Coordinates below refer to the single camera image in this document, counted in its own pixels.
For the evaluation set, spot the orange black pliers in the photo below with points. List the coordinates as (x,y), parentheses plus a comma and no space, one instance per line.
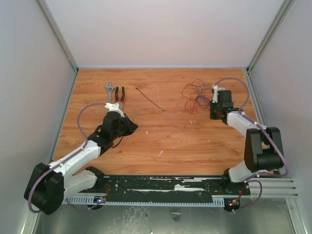
(120,96)

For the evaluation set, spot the grey slotted cable duct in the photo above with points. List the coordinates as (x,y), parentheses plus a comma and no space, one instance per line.
(82,199)

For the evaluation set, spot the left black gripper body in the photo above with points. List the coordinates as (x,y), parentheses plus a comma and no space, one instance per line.
(123,129)

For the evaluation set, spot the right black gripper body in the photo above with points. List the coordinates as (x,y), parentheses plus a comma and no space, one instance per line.
(214,111)

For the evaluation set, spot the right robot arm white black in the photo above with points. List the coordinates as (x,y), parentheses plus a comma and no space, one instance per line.
(263,150)

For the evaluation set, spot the silver adjustable wrench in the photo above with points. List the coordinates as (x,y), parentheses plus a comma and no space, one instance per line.
(109,88)

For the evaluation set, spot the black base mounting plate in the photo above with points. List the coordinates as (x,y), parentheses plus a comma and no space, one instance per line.
(167,188)

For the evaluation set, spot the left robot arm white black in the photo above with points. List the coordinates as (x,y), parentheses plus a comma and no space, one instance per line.
(50,184)

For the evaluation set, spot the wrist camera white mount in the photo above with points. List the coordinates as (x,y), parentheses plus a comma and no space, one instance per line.
(215,90)
(115,107)

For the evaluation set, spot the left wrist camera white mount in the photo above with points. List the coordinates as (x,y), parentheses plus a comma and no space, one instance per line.
(115,107)

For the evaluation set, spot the black zip tie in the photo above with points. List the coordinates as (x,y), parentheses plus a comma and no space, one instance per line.
(150,100)

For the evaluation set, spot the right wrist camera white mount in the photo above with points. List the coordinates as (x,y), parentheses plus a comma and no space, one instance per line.
(215,90)

